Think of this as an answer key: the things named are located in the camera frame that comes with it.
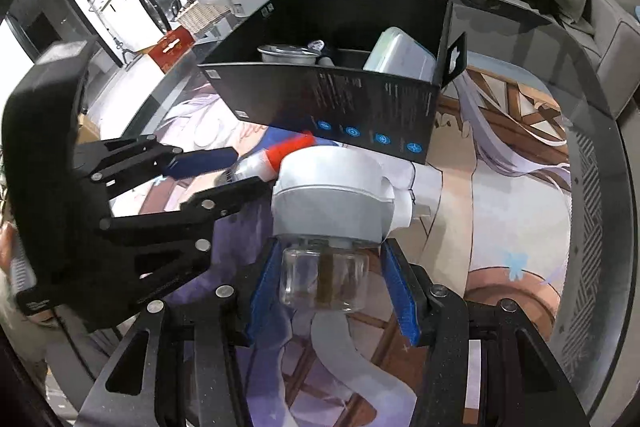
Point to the grey sofa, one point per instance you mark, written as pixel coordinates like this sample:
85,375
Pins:
610,37

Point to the green wet wipes pack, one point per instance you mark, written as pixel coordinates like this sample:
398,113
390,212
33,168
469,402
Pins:
400,57

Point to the black white striped rug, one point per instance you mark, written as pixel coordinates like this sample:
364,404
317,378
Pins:
590,207

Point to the kitchen base cabinet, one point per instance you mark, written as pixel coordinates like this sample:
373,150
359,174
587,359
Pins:
117,7

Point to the woven laundry basket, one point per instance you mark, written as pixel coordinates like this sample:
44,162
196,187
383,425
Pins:
195,14

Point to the white mosquito repellent plug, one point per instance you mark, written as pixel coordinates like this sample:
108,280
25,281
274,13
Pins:
325,197

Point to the white glue bottle red cap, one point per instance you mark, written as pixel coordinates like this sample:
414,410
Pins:
287,150

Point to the small metal tin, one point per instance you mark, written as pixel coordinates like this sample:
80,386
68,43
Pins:
287,54

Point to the black cardboard box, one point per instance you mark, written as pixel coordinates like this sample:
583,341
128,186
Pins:
350,102

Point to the red gift box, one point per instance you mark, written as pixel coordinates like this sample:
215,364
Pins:
172,49

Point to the printed cartoon mat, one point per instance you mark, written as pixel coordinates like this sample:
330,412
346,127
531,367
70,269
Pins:
500,232

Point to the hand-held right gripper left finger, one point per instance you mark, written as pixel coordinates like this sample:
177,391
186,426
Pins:
260,302

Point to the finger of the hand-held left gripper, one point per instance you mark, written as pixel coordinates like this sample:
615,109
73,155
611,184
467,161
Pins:
225,202
200,163

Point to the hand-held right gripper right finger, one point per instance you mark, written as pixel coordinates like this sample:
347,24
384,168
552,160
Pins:
400,302

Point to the dark door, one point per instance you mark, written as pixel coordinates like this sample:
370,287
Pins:
45,7

